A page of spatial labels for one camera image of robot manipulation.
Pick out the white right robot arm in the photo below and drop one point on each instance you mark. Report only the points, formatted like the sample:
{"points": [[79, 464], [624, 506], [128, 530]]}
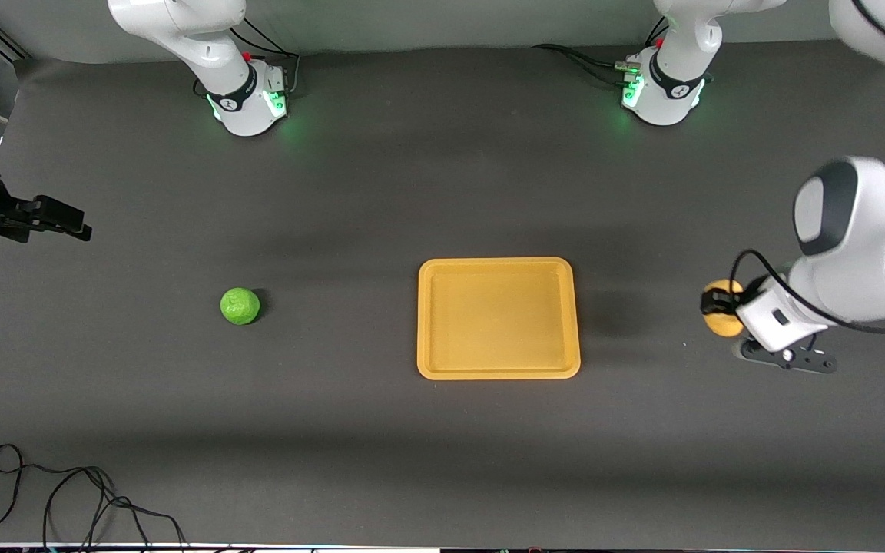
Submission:
{"points": [[212, 46]]}

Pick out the yellow plastic tray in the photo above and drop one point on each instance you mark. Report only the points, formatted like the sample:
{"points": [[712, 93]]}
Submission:
{"points": [[498, 319]]}

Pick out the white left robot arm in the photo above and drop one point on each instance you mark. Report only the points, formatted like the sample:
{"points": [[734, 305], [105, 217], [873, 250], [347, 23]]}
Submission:
{"points": [[865, 230]]}

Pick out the yellow potato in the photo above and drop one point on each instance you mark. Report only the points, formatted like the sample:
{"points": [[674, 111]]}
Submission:
{"points": [[721, 324]]}

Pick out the green apple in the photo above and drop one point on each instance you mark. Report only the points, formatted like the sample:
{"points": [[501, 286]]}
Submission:
{"points": [[240, 306]]}

